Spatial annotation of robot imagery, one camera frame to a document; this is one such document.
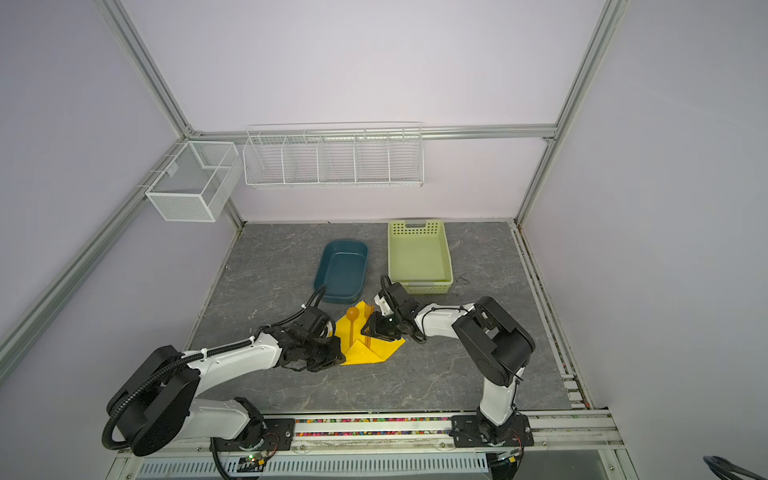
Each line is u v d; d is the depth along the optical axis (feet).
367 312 3.16
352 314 3.07
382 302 2.90
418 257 3.45
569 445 2.42
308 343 2.32
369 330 2.71
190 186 3.13
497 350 1.58
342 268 3.65
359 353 2.84
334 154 3.48
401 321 2.37
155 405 1.37
